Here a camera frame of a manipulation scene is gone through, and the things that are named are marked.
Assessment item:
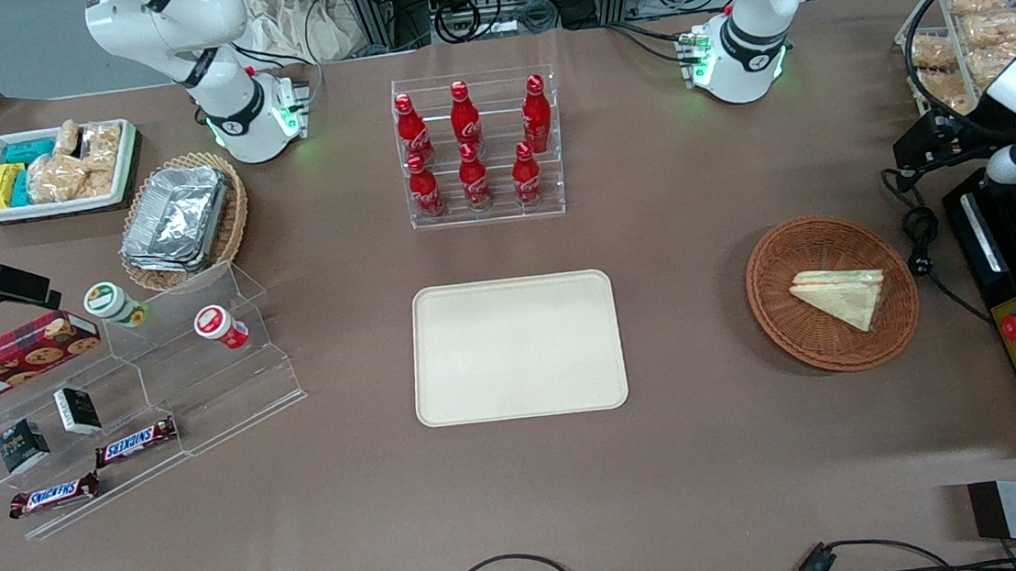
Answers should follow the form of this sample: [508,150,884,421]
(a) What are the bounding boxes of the small black box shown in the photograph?
[0,416,53,477]
[53,384,104,439]

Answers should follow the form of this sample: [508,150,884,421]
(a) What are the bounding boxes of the brown Snickers bar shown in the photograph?
[6,471,104,521]
[92,415,181,469]

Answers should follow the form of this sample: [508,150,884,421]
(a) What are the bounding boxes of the green lid cup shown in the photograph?
[82,278,150,334]

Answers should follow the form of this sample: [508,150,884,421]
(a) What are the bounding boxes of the cream cloth bag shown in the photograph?
[239,0,378,70]

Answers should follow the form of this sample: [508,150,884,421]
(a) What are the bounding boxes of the triangular sandwich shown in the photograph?
[787,264,890,339]

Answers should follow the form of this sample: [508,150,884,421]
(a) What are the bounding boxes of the black cable with connector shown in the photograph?
[786,524,1016,571]

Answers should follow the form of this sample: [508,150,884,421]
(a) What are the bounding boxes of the teal snack packet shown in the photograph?
[2,137,59,167]

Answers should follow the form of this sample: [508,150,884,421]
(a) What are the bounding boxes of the cream plastic serving tray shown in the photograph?
[405,267,632,430]

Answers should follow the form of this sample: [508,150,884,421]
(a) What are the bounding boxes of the clear acrylic bottle rack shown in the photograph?
[388,64,569,232]

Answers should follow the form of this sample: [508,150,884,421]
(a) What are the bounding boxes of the yellow snack packet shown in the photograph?
[0,162,29,210]

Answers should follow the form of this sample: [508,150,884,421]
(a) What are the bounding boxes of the stacked aluminium foil containers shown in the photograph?
[114,163,238,279]

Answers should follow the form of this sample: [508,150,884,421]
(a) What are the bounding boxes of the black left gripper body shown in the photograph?
[891,107,1016,171]

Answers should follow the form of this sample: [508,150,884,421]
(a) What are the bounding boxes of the red lid cup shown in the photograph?
[191,302,251,354]

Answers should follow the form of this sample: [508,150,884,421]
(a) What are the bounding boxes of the black cable coil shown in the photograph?
[431,0,484,46]

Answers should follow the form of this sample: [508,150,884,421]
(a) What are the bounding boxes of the round brown wicker basket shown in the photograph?
[740,208,926,381]

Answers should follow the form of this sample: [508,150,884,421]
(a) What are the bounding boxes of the white rectangular snack bin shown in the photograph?
[0,117,147,225]

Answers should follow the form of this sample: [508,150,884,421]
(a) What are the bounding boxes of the red tartan cookie box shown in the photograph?
[0,307,107,410]

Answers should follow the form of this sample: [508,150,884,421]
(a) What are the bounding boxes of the oval light wicker basket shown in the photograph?
[111,148,256,297]

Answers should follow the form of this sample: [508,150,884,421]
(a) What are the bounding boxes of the black power cable with plug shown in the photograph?
[880,159,995,333]

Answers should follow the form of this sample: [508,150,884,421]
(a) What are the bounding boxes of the red cola bottle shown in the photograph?
[519,72,555,154]
[448,80,486,155]
[509,140,545,208]
[393,91,437,167]
[405,151,448,221]
[456,142,494,213]

